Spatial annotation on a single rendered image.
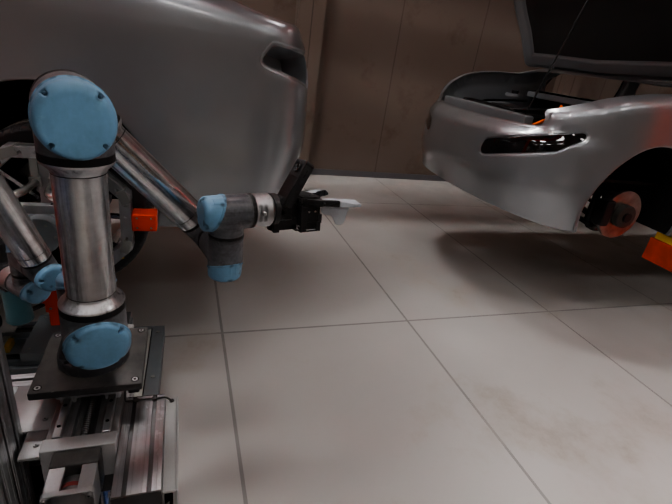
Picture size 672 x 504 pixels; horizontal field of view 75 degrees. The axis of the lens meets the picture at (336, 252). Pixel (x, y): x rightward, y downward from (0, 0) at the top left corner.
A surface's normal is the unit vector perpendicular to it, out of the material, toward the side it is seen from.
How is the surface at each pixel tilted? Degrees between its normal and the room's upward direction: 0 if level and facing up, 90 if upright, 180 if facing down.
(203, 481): 0
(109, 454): 90
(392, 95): 90
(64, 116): 83
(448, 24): 90
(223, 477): 0
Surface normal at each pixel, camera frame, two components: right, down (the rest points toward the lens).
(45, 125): 0.54, 0.29
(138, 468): 0.14, -0.90
